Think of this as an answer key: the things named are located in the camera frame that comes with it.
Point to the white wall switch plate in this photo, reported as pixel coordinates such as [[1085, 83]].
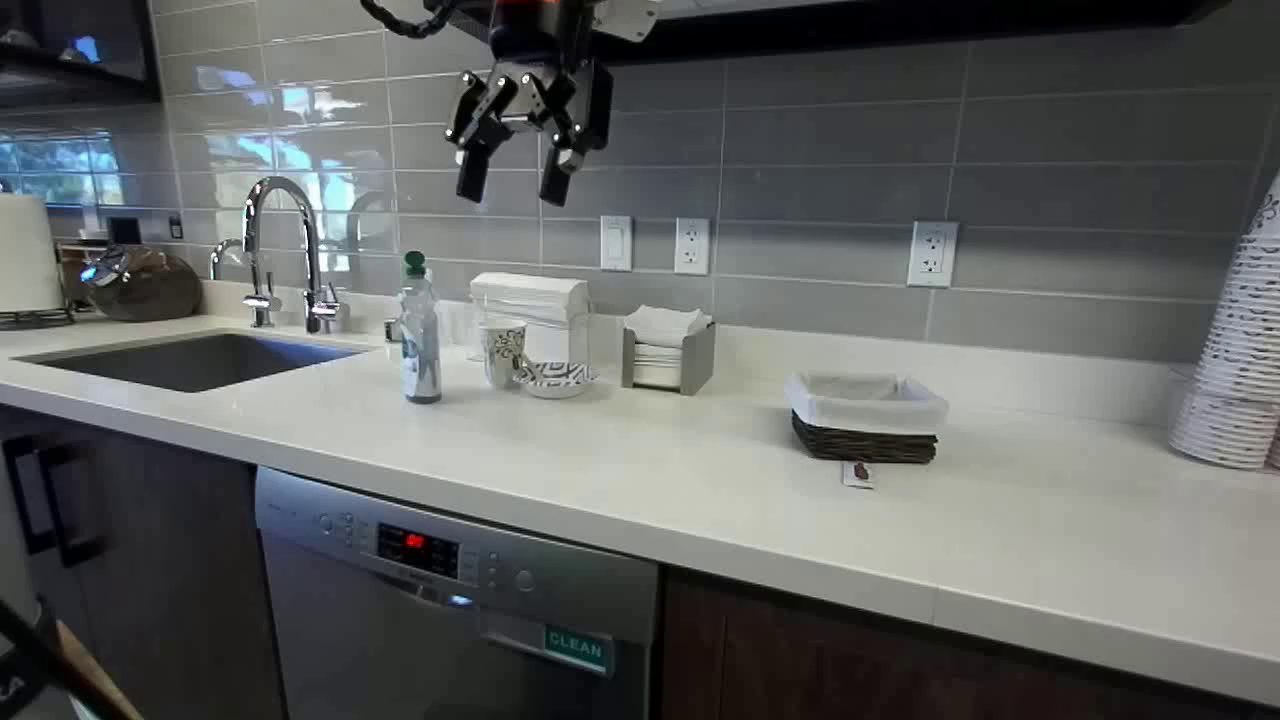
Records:
[[612, 241]]

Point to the tall chrome arc faucet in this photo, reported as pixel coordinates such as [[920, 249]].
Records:
[[319, 264]]

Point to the dark wall cabinet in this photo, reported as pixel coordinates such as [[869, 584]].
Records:
[[65, 45], [866, 23]]

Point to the small chrome side tap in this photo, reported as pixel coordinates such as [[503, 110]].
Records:
[[263, 300]]

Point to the clear acrylic towel dispenser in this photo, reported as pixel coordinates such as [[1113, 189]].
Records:
[[534, 300]]

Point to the white paper towel roll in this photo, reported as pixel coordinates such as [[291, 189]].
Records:
[[25, 255]]

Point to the stainless steel dishwasher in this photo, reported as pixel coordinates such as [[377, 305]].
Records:
[[403, 641]]

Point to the dark brown basket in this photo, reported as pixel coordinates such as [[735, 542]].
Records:
[[150, 286]]

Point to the white napkin stack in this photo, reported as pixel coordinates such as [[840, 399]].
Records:
[[663, 327]]

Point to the zebra patterned bowl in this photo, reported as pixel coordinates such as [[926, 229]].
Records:
[[552, 380]]

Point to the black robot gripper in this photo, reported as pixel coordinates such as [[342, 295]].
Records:
[[541, 34]]

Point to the grey napkin holder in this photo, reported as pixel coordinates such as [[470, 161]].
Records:
[[685, 364]]

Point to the clear soap bottle green cap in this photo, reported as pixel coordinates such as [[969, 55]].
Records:
[[423, 341]]

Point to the zebra patterned cup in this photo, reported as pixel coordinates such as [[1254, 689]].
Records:
[[503, 353]]

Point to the dark wood cabinet door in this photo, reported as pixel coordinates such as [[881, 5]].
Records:
[[172, 584], [866, 666]]

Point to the white wall outlet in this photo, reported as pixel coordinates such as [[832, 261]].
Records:
[[688, 246], [934, 255]]

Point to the dark basket white liner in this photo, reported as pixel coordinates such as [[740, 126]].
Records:
[[866, 414]]

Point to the steel undermount sink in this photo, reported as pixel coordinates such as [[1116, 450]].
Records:
[[185, 363]]

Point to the wooden framed robot cart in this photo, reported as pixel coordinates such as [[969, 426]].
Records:
[[92, 681]]

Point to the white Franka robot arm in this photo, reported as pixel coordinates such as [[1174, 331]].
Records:
[[630, 17]]

